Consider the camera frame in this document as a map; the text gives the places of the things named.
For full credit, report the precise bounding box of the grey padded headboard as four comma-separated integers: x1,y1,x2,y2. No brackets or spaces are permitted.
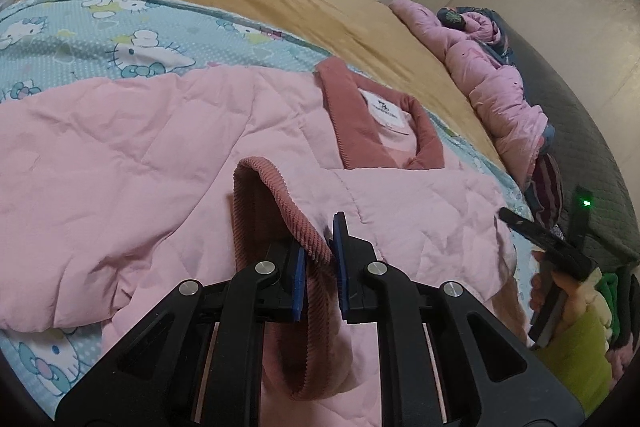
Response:
500,20,639,272

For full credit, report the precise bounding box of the pink and teal comforter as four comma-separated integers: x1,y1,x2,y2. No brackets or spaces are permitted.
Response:
388,0,553,190

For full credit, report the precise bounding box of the striped dark pillow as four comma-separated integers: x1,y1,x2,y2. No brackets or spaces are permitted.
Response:
524,153,564,230

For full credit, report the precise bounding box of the green sleeve forearm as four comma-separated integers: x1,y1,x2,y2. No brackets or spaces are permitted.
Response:
534,273,634,417

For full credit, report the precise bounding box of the person's right hand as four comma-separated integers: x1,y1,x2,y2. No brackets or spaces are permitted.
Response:
529,251,613,348

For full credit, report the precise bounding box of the pink quilted jacket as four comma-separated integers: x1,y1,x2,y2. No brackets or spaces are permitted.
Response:
1,57,524,426

